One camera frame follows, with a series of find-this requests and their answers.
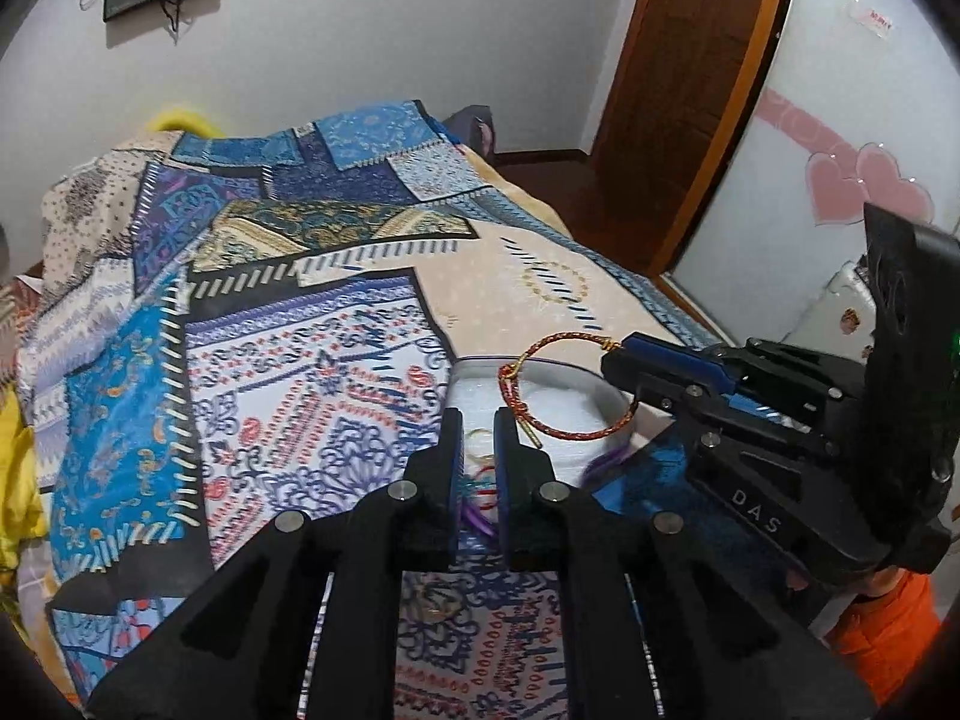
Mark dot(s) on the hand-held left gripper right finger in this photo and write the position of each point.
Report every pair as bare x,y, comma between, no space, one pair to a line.
504,465

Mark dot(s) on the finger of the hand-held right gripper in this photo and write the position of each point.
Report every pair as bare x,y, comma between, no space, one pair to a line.
667,351
660,382

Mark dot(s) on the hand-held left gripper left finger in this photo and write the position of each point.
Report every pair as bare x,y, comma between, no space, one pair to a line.
448,465

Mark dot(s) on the clear plastic container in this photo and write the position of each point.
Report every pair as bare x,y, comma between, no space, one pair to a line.
559,405

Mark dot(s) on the person's right forearm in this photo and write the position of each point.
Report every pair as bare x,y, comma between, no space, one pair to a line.
889,622

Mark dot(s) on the red hair band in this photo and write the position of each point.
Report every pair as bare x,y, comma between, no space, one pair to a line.
487,496

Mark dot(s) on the yellow hair band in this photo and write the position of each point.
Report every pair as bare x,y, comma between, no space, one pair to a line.
478,435

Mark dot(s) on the purple hair band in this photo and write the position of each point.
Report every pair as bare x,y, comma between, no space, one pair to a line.
480,521

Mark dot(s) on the white appliance with sticker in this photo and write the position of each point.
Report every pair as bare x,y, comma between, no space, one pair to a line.
844,315

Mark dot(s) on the patchwork blanket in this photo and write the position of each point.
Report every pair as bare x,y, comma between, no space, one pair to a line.
300,330

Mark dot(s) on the brown wooden door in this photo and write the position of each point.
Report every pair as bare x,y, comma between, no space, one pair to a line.
675,75

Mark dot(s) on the dark grey pillow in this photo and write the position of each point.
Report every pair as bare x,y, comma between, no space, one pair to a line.
472,127

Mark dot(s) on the yellow cloth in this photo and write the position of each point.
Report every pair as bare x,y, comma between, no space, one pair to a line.
16,480

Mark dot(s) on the yellow pillow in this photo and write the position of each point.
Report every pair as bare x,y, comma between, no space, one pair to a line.
184,121

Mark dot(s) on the pink heart wall sticker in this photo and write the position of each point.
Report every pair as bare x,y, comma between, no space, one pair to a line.
862,180

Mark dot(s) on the small white wall label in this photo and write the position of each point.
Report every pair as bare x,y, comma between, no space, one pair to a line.
874,16

